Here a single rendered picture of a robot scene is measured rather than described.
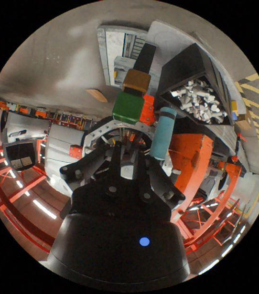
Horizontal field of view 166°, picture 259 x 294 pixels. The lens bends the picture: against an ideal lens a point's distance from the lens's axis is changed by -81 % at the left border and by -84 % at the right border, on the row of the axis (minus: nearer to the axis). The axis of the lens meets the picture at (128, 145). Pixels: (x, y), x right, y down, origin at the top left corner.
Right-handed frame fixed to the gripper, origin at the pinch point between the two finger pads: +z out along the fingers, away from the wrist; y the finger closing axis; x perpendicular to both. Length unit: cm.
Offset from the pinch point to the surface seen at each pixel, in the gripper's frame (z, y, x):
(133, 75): -4.3, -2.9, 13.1
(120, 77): 67, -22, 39
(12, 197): -30, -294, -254
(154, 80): 47, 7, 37
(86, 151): 4.9, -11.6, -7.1
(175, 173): 7.9, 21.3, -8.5
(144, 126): 32.6, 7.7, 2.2
